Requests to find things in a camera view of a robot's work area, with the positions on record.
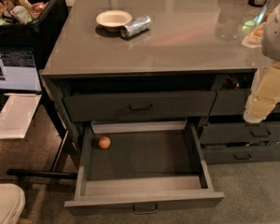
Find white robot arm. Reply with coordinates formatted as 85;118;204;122
244;3;280;124

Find black bin of groceries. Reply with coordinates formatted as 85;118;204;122
0;0;68;47

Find grey top right drawer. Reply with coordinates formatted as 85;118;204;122
210;89;280;116

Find grey cabinet with counter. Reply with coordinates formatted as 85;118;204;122
40;0;280;165

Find silver blue drink can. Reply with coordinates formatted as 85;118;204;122
120;15;151;38

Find black metal desk leg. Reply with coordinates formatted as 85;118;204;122
7;133;77;180

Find laptop with lit screen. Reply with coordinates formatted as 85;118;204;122
0;49;41;112

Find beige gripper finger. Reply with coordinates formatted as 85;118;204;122
244;62;280;124

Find grey middle right drawer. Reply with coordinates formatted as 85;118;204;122
200;121;280;145

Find grey bottom right drawer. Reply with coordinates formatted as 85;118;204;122
203;146;280;164

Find small orange fruit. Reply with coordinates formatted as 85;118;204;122
99;136;111;149

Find open grey middle drawer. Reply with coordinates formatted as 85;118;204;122
64;120;224;216

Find white rounded robot base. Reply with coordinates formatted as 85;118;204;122
0;184;25;224

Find white paper sheet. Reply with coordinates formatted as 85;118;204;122
0;93;41;139

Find white paper bowl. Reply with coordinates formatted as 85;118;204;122
96;10;132;32

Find grey top left drawer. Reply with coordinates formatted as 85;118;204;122
63;91;217;122

